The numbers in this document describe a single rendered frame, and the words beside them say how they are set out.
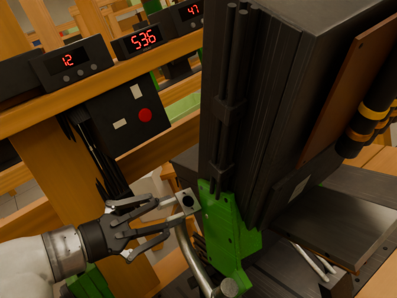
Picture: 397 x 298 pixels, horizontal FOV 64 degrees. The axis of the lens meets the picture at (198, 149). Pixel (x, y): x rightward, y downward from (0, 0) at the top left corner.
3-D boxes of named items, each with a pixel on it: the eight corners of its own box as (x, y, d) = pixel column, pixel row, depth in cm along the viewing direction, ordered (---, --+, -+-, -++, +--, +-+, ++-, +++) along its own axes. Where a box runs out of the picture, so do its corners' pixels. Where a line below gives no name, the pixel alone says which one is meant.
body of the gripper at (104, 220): (90, 261, 55) (139, 240, 59) (74, 217, 58) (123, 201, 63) (88, 271, 61) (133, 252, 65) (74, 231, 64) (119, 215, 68)
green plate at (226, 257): (268, 270, 70) (262, 181, 64) (238, 288, 66) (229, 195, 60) (234, 247, 79) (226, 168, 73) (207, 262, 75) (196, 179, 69)
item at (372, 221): (404, 224, 62) (403, 211, 61) (356, 278, 55) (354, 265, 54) (262, 175, 94) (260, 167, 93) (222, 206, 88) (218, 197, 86)
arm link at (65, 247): (39, 226, 55) (75, 214, 58) (44, 242, 62) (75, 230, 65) (55, 277, 51) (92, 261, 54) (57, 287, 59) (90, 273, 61)
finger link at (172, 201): (158, 211, 69) (156, 208, 70) (185, 200, 73) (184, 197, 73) (160, 205, 67) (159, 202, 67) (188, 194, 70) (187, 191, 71)
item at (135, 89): (173, 127, 81) (150, 70, 75) (114, 160, 74) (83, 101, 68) (152, 122, 91) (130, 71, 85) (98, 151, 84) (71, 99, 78)
